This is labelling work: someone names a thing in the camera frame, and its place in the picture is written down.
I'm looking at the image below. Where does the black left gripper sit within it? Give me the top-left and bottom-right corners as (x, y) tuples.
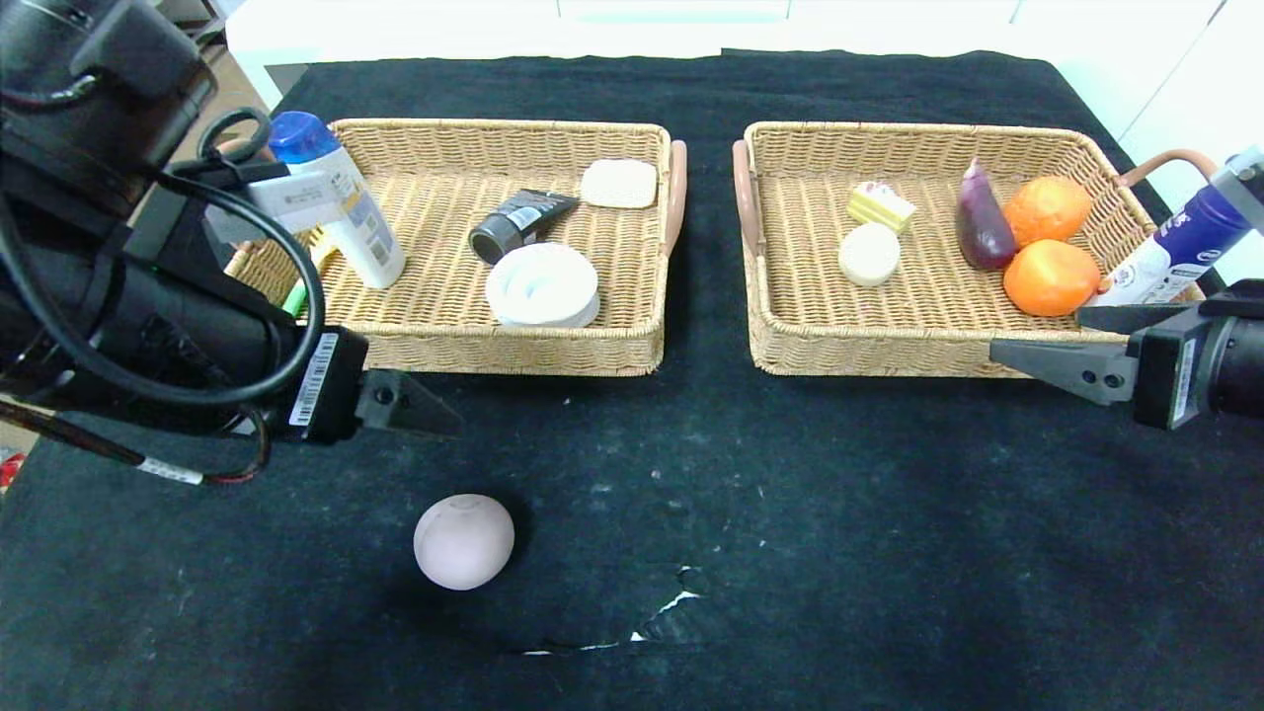
(175, 270), (467, 445)

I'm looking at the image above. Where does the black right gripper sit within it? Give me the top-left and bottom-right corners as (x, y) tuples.
(988, 278), (1264, 432)

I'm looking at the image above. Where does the pink round ball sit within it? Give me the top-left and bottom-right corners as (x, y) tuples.
(412, 494), (515, 593)

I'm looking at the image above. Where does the white bottle with blue cap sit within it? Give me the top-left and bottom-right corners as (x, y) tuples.
(269, 111), (408, 290)

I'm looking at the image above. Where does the white round container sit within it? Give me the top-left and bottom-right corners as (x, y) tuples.
(484, 242), (601, 329)

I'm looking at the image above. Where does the black cosmetic tube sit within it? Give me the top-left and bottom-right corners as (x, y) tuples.
(468, 190), (582, 266)

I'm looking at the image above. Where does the cream toy bun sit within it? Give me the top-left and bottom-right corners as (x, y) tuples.
(839, 223), (903, 286)

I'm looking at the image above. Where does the yellow toy cake slice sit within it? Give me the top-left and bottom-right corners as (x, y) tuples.
(846, 182), (917, 234)

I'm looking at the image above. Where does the wicker basket with dish brush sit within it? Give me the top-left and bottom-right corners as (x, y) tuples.
(222, 118), (688, 378)

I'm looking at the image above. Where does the wicker basket with toy food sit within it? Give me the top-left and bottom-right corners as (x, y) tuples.
(732, 121), (1222, 381)

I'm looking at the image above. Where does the smooth orange fruit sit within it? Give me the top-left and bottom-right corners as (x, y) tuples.
(1003, 240), (1101, 318)

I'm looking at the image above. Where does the white bottle with purple cap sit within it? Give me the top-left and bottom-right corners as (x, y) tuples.
(1073, 183), (1255, 332)

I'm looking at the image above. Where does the rough orange fruit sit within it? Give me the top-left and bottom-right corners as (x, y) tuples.
(1003, 176), (1093, 248)

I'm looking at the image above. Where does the yellow green dish brush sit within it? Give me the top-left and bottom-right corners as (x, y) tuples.
(281, 229), (339, 317)

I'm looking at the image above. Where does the purple toy eggplant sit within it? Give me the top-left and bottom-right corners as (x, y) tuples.
(955, 159), (1016, 273)

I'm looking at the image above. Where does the black tablecloth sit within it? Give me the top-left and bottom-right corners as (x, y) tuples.
(0, 51), (1264, 711)

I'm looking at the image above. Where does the white soap bar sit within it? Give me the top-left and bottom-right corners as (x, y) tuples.
(581, 158), (660, 209)

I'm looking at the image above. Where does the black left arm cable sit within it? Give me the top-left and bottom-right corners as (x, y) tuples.
(0, 168), (329, 487)

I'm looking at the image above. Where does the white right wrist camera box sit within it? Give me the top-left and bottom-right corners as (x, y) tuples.
(1210, 146), (1264, 235)

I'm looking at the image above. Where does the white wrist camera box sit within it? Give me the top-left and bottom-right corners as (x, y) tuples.
(205, 168), (344, 245)
(1210, 146), (1264, 235)

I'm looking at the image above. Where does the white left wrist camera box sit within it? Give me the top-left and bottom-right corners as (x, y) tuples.
(205, 168), (344, 245)

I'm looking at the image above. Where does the black left camera cable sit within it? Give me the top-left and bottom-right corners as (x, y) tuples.
(197, 107), (275, 169)

